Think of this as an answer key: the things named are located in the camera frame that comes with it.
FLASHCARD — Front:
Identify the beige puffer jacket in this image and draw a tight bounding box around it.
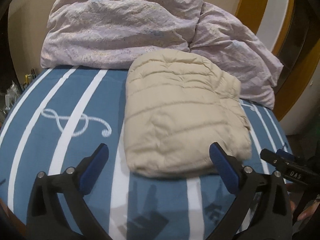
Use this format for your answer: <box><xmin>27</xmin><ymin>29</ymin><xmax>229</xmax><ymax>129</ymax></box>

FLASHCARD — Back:
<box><xmin>124</xmin><ymin>49</ymin><xmax>252</xmax><ymax>178</ymax></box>

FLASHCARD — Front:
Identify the person right hand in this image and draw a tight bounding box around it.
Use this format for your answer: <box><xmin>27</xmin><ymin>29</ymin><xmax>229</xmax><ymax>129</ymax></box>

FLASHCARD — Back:
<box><xmin>285</xmin><ymin>183</ymin><xmax>319</xmax><ymax>224</ymax></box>

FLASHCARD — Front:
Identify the blue white striped bedsheet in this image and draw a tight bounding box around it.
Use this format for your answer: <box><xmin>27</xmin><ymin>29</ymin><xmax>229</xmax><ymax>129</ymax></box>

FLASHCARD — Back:
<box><xmin>1</xmin><ymin>67</ymin><xmax>291</xmax><ymax>239</ymax></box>

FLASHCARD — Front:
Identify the clutter on nightstand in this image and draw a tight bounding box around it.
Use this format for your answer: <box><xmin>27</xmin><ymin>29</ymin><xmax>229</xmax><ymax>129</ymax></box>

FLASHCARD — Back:
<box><xmin>1</xmin><ymin>68</ymin><xmax>37</xmax><ymax>126</ymax></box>

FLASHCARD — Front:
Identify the lilac floral duvet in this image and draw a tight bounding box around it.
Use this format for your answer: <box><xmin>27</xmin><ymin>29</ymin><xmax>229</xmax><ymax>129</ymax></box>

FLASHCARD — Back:
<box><xmin>40</xmin><ymin>0</ymin><xmax>283</xmax><ymax>109</ymax></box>

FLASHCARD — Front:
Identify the wooden door frame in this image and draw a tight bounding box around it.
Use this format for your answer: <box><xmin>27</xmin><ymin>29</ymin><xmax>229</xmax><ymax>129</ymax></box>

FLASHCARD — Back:
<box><xmin>235</xmin><ymin>0</ymin><xmax>319</xmax><ymax>120</ymax></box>

